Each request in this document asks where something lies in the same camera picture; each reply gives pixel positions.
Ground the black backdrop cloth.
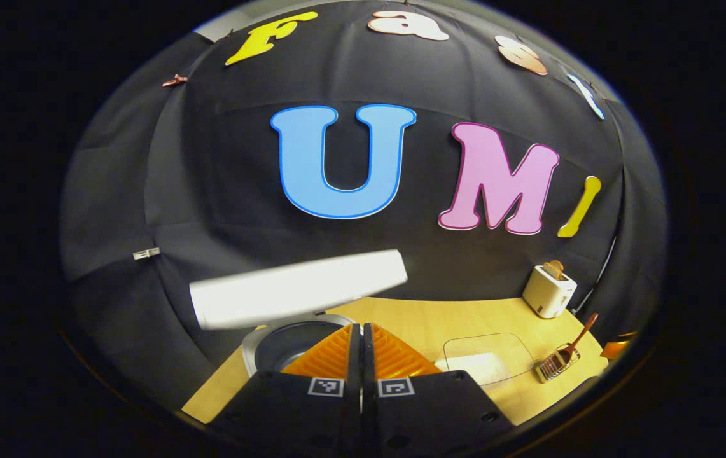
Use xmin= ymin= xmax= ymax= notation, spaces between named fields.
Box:
xmin=59 ymin=0 xmax=667 ymax=408

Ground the brown wooden spoon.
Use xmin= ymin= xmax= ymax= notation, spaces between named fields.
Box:
xmin=557 ymin=312 xmax=599 ymax=364

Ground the metal wire chopstick holder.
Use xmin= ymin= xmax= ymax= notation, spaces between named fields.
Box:
xmin=534 ymin=345 xmax=581 ymax=383

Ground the white rice cooker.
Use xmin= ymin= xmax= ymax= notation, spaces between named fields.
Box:
xmin=190 ymin=249 xmax=409 ymax=379

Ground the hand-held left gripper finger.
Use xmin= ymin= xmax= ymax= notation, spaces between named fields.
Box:
xmin=210 ymin=323 xmax=363 ymax=454
xmin=363 ymin=323 xmax=516 ymax=454

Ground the white toaster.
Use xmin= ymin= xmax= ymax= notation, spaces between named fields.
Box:
xmin=523 ymin=264 xmax=578 ymax=319

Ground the clear plastic container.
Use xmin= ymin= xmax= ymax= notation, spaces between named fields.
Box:
xmin=443 ymin=332 xmax=536 ymax=387

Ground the black cable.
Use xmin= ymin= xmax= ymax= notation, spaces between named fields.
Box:
xmin=571 ymin=235 xmax=619 ymax=317

